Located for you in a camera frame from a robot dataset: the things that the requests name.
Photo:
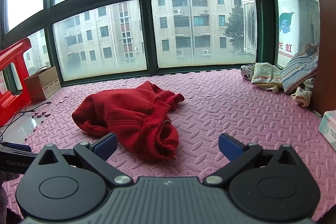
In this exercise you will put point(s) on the blue cartoon window sticker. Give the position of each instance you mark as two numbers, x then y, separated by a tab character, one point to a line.
286	22

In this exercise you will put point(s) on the red knit sweater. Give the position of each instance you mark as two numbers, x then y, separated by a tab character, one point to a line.
126	111

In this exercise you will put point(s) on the cream cloth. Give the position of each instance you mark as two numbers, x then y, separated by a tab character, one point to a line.
303	96

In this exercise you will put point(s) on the brown wooden cabinet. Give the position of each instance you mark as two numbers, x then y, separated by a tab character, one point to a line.
325	56

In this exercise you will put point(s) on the tissue box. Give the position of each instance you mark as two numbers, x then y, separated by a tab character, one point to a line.
328	129

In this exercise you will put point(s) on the white louvred grille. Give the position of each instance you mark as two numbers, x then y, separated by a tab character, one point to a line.
250	27

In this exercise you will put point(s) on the pink foam floor mat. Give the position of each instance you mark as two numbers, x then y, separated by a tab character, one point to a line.
236	113

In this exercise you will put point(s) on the brown cardboard box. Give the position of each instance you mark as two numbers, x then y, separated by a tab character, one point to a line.
42	83

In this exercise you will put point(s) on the beige apartment building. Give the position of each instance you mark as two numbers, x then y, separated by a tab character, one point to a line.
183	27

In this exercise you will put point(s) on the green tree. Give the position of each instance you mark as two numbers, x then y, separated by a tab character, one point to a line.
236	27

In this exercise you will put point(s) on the striped shirt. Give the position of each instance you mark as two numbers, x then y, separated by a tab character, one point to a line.
299	69

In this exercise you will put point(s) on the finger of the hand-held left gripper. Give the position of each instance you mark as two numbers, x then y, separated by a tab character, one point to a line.
15	147

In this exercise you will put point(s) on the white spotted cloth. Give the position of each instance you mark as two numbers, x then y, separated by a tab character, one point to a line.
247	71

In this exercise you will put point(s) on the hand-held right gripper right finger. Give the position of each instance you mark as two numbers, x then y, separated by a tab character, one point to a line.
229	146

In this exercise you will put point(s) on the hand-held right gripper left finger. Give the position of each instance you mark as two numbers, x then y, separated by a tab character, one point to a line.
106	145

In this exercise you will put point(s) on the red plastic stool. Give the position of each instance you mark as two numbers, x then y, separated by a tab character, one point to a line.
8	98

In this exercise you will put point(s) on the person's left hand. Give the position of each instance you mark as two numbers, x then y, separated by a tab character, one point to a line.
9	177

